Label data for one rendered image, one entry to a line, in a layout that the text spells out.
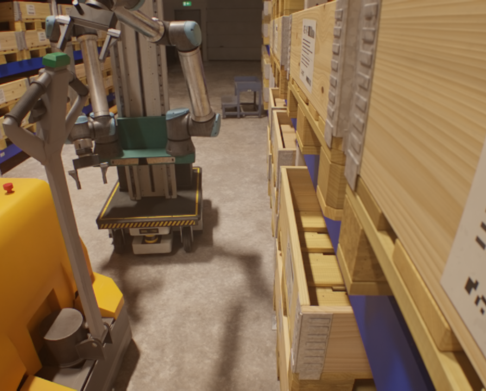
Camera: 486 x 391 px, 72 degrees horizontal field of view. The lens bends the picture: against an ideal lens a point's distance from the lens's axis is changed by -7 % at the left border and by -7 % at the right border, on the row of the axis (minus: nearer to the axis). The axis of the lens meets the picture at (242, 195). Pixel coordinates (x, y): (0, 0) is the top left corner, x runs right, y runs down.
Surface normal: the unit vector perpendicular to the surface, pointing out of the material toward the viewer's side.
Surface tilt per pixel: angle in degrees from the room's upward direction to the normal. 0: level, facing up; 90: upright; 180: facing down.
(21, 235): 74
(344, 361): 90
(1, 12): 90
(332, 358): 90
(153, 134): 90
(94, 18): 62
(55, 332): 0
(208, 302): 0
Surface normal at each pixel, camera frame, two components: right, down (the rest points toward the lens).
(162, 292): 0.00, -0.90
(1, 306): 0.96, -0.23
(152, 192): 0.09, 0.44
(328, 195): -0.73, 0.30
